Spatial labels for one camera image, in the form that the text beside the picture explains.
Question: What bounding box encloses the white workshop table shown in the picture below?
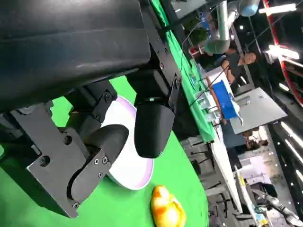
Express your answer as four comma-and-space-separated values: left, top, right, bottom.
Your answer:
209, 125, 244, 213

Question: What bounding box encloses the orange white toy bread roll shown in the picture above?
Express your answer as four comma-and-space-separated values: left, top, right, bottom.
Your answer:
151, 185, 187, 227

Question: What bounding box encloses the lilac plate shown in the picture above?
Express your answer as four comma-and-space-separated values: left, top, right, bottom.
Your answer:
101, 96, 154, 191

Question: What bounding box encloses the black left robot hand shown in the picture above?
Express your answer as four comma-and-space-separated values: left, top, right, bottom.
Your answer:
0, 0, 183, 218

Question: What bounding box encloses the green cloth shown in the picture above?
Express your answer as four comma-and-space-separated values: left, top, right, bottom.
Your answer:
0, 0, 215, 227

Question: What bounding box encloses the grey board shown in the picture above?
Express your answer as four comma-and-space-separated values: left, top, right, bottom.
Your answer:
231, 87, 288, 135

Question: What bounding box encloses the person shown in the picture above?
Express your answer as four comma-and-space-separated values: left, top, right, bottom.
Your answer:
238, 52, 258, 68
221, 42, 242, 86

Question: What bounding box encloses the blue plastic box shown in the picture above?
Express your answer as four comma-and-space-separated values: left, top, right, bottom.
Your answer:
212, 80, 238, 120

